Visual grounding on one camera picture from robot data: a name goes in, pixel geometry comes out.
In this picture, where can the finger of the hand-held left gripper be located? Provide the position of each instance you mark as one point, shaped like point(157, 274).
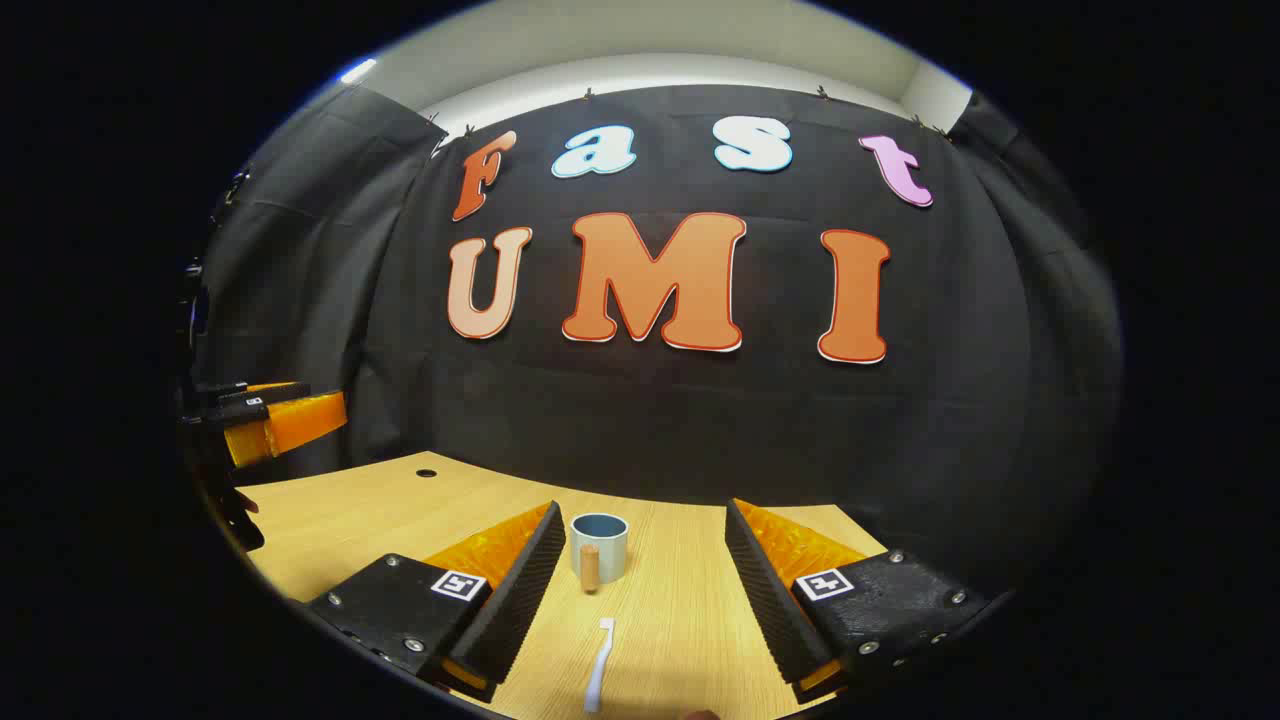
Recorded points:
point(300, 420)
point(260, 391)

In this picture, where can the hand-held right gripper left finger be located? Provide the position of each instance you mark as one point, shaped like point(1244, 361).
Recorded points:
point(520, 600)

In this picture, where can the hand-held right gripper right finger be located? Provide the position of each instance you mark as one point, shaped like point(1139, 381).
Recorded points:
point(770, 600)

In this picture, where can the white toothbrush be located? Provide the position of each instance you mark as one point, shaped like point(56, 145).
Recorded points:
point(600, 665)

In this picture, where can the wooden desktop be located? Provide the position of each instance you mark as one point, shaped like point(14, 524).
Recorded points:
point(680, 620)

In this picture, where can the black backdrop cloth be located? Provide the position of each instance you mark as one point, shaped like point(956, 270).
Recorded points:
point(700, 420)

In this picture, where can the ceiling light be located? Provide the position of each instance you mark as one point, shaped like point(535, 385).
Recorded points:
point(357, 71)

